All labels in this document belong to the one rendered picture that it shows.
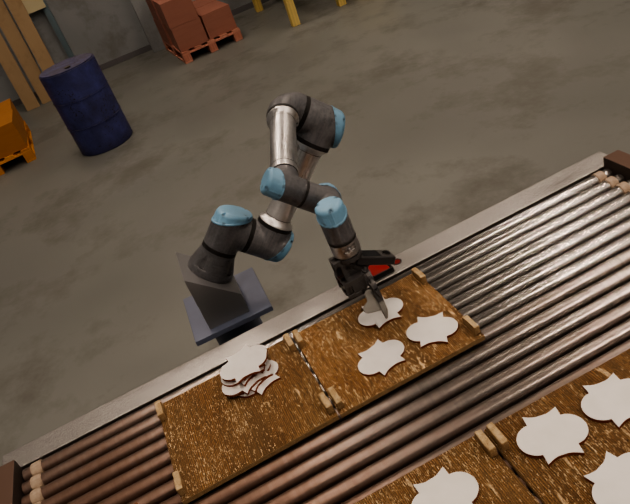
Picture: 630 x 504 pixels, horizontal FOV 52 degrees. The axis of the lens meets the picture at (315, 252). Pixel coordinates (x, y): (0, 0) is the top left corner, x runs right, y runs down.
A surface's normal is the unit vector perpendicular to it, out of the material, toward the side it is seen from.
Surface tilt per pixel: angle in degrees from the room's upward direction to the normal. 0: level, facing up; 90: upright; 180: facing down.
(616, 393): 0
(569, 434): 0
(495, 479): 0
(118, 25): 90
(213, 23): 90
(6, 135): 90
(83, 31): 90
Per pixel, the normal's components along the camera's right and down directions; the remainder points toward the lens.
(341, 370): -0.30, -0.79
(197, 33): 0.36, 0.43
